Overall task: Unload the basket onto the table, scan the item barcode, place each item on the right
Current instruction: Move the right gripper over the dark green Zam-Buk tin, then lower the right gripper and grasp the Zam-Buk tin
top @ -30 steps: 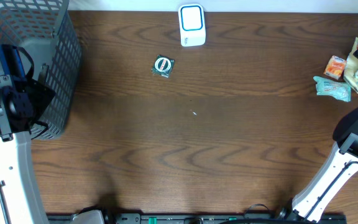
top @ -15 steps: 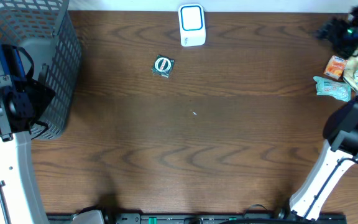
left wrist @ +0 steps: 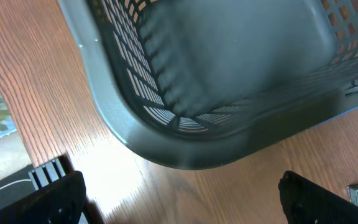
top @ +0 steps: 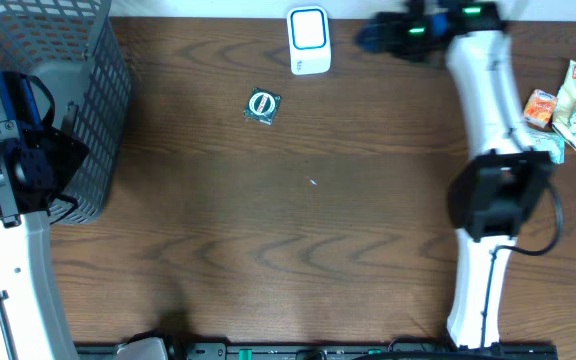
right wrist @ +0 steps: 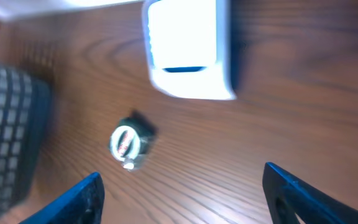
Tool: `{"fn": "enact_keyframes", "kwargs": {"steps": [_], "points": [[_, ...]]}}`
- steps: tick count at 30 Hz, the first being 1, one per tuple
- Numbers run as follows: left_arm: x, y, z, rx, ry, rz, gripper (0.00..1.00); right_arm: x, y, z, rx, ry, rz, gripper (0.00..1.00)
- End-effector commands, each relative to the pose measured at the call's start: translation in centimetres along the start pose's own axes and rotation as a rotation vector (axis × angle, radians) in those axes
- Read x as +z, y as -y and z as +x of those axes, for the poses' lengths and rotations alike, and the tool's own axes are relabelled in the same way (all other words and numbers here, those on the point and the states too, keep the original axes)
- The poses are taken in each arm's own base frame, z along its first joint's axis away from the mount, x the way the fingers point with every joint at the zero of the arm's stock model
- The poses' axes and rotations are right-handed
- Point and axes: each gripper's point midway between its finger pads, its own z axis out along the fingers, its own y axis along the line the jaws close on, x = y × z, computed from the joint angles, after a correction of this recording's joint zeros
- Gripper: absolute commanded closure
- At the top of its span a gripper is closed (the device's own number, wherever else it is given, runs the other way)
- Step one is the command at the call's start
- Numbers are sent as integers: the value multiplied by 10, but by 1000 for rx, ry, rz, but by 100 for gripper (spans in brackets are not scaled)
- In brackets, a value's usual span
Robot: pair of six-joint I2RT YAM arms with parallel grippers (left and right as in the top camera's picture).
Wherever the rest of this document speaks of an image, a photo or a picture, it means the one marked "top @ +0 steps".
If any orange Kleenex tissue pack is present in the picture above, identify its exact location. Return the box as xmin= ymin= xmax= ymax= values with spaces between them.
xmin=523 ymin=89 xmax=558 ymax=128

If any teal snack packet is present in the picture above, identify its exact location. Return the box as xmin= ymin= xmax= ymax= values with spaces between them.
xmin=527 ymin=128 xmax=565 ymax=165

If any round tape packet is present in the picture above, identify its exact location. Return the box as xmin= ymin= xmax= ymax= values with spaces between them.
xmin=244 ymin=88 xmax=282 ymax=125

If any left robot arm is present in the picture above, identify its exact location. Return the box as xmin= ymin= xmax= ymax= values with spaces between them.
xmin=0 ymin=71 xmax=89 ymax=359

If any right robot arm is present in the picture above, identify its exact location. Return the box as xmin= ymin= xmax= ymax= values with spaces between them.
xmin=356 ymin=1 xmax=563 ymax=352

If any white barcode scanner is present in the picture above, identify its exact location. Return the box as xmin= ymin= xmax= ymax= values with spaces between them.
xmin=286 ymin=6 xmax=332 ymax=76

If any dark grey mesh basket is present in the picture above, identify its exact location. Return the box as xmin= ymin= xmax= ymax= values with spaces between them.
xmin=0 ymin=0 xmax=132 ymax=224

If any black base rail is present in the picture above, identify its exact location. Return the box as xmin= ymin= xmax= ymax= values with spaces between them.
xmin=76 ymin=338 xmax=559 ymax=360

